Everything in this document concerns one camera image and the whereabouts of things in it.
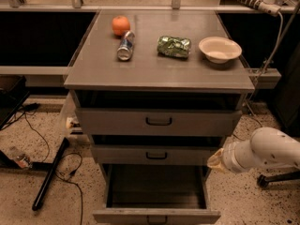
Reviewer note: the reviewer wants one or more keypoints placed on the black stand leg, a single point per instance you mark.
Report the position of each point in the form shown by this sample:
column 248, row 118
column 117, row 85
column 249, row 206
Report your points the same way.
column 51, row 168

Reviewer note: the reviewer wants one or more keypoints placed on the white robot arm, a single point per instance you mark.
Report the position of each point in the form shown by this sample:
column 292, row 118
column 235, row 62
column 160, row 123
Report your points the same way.
column 266, row 148

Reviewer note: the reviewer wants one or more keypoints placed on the grey middle drawer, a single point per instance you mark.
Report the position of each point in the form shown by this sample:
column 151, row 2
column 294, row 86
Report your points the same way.
column 152, row 155

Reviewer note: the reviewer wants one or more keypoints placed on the white paper bowl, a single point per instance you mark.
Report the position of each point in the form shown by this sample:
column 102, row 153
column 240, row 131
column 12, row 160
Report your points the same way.
column 219, row 50

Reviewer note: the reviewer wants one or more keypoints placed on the black office chair base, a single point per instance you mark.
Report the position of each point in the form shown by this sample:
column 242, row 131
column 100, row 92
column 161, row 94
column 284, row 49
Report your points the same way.
column 264, row 181

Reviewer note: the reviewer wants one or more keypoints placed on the grey top drawer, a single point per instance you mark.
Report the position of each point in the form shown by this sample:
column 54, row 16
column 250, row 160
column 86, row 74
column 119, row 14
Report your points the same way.
column 96, row 121

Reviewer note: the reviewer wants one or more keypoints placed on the black box on left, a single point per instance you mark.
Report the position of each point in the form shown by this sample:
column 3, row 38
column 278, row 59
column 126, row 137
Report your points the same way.
column 13, row 93

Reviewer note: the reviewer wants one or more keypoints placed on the blue soda can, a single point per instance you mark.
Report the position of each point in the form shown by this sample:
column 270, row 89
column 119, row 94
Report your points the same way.
column 126, row 46

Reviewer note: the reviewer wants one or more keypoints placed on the clear plastic bottle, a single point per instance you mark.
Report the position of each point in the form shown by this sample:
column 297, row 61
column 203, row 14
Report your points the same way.
column 20, row 158

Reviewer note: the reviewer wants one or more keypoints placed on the orange fruit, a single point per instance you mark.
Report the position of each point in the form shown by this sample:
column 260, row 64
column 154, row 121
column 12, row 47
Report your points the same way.
column 120, row 25

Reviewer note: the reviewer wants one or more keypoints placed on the green chip bag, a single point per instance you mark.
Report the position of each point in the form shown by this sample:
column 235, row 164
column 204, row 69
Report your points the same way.
column 178, row 47

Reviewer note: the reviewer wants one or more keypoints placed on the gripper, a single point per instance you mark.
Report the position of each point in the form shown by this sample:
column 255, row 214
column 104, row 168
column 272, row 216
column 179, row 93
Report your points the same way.
column 228, row 157

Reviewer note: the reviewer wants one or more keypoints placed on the grey bottom drawer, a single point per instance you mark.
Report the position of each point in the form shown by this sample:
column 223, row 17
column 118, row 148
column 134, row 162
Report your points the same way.
column 155, row 195

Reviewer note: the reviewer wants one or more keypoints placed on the grey drawer cabinet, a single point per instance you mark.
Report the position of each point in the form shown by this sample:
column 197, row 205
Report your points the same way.
column 150, row 81

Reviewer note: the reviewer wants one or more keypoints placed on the white power strip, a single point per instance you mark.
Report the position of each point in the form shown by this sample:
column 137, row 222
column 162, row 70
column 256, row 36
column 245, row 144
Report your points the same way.
column 266, row 6

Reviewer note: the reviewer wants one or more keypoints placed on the grey drawer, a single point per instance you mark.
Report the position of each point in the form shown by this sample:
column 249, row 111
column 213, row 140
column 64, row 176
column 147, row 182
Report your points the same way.
column 155, row 195
column 152, row 155
column 96, row 121

